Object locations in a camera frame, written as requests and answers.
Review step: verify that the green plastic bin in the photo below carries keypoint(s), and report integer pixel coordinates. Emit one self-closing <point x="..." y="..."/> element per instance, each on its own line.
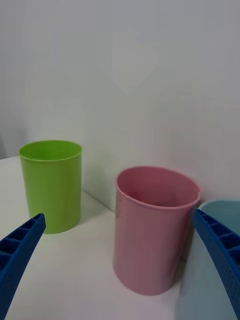
<point x="52" y="190"/>

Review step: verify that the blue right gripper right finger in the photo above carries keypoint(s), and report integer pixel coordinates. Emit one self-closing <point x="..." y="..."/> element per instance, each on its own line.
<point x="222" y="255"/>

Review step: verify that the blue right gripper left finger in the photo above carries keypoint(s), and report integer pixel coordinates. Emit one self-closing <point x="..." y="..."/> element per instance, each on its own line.
<point x="20" y="257"/>

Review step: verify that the pale blue plastic bin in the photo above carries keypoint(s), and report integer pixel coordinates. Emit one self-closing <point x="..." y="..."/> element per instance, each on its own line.
<point x="197" y="287"/>

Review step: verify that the pink plastic bin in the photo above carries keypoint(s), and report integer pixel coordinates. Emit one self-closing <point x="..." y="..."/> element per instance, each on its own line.
<point x="150" y="245"/>

